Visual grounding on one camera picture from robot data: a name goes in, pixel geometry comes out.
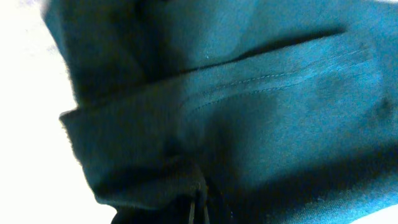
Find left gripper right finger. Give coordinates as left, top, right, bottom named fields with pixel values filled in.
left=203, top=204, right=210, bottom=224

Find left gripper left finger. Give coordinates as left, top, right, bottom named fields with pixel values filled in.
left=188, top=201, right=195, bottom=224

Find black t-shirt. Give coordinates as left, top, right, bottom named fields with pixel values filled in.
left=44, top=0, right=397, bottom=223

